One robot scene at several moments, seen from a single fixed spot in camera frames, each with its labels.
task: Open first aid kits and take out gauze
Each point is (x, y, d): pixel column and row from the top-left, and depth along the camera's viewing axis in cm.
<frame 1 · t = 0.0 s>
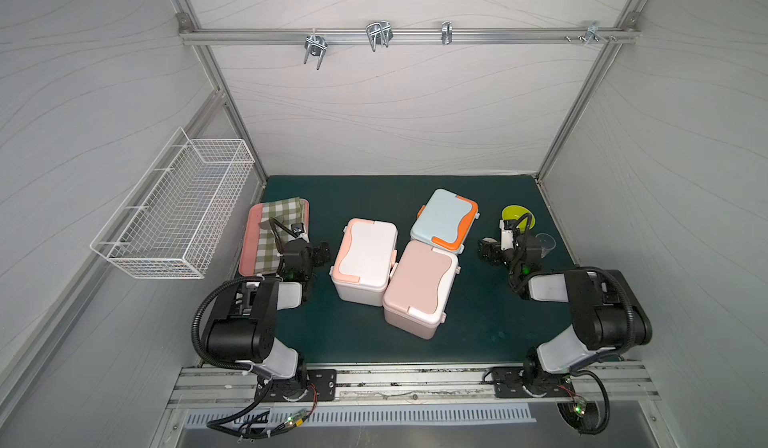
left hand: (310, 242, 94), fingers open
right hand: (497, 237, 96), fingers open
pink first aid kit box: (420, 289, 77), point 14 cm above the table
white peach first aid kit: (363, 260, 82), point 15 cm above the table
blue orange first aid kit: (445, 220, 90), point 15 cm above the table
green checkered cloth: (287, 211, 110), on the table
green bowl: (514, 212, 108), point 3 cm above the table
clear plastic cup: (547, 241, 98), point 4 cm above the table

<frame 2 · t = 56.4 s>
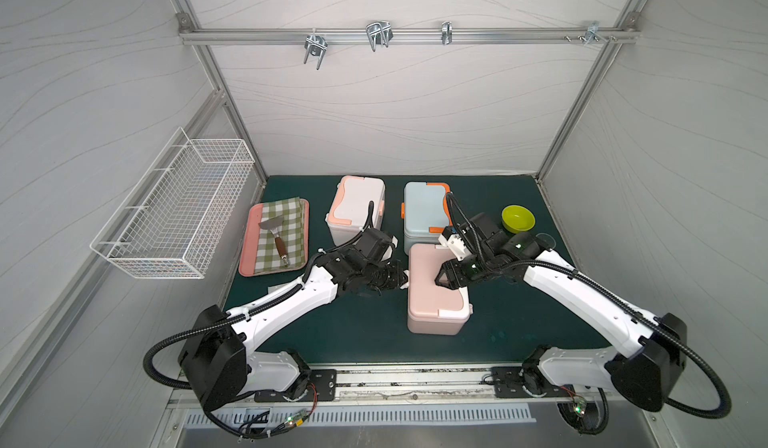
left hand: (410, 282, 76), fingers closed
right hand: (443, 278, 75), fingers open
pink first aid kit box: (434, 310, 73), point 14 cm above the table
white peach first aid kit: (344, 211, 93), point 15 cm above the table
blue orange first aid kit: (425, 213, 95), point 13 cm above the table
spatula with wooden handle: (273, 225, 105), point 2 cm above the table
the other named things where they were.

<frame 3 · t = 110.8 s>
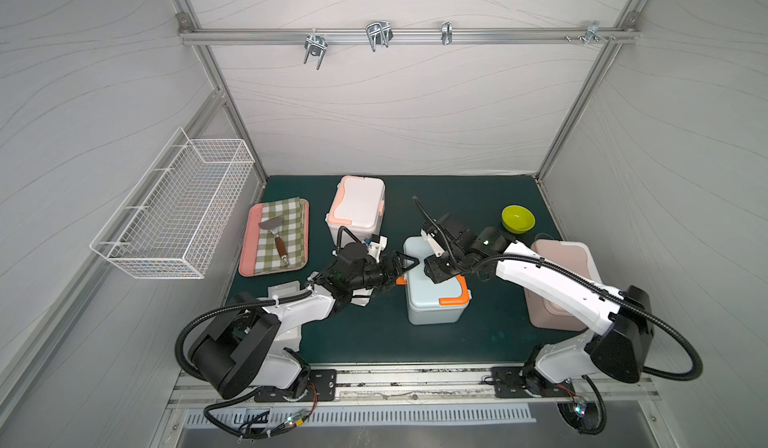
left hand: (416, 272, 77), fingers open
right hand: (431, 267, 78), fingers open
pink first aid kit box: (571, 255, 83), point 14 cm above the table
blue orange first aid kit: (430, 303, 74), point 14 cm above the table
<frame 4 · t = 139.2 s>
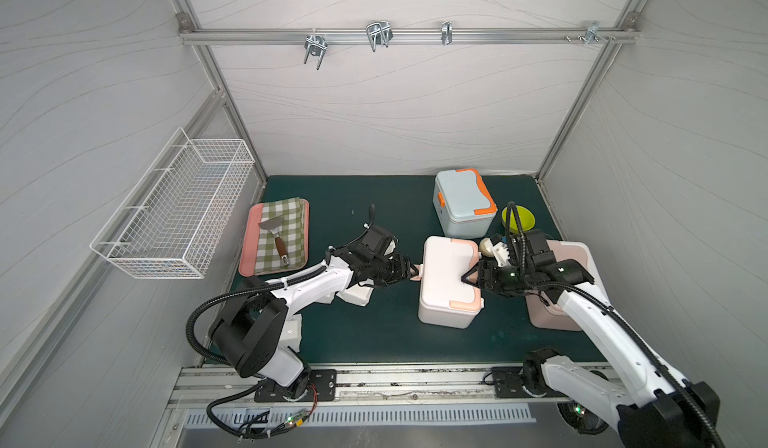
left hand: (414, 277, 82), fingers open
right hand: (472, 280, 77), fingers open
white peach first aid kit: (445, 299, 75), point 14 cm above the table
blue orange first aid kit: (463, 204, 96), point 14 cm above the table
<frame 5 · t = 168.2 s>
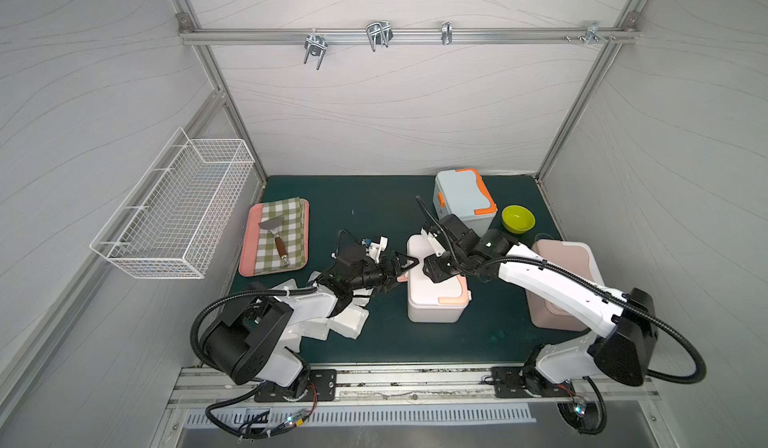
left hand: (416, 273, 78), fingers open
right hand: (430, 267, 78), fingers open
white peach first aid kit: (428, 301, 74), point 15 cm above the table
